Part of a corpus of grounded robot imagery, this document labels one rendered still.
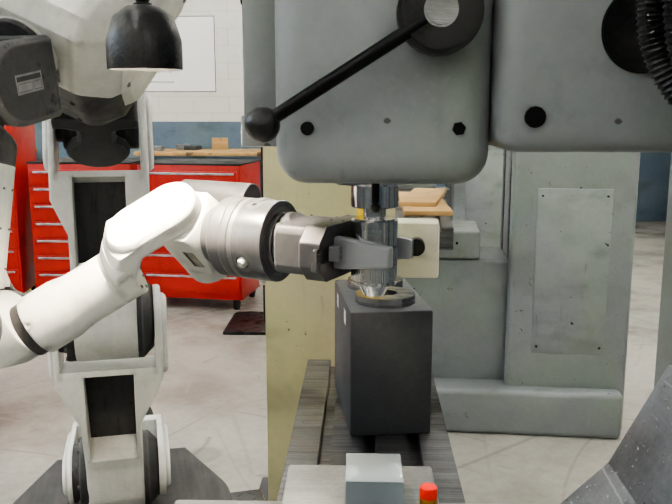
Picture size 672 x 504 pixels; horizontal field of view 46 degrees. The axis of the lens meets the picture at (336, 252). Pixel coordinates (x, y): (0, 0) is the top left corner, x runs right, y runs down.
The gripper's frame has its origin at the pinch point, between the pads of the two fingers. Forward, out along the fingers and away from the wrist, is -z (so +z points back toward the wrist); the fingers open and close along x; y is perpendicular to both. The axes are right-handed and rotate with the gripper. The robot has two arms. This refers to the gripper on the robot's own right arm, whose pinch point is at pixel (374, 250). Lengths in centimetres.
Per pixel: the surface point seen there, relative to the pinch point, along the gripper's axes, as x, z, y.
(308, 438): 22.4, 19.9, 33.1
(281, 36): -11.7, 3.9, -20.2
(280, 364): 144, 97, 71
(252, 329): 329, 229, 124
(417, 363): 30.9, 6.7, 22.1
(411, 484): -4.7, -6.5, 21.8
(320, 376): 47, 31, 33
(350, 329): 25.8, 15.0, 16.9
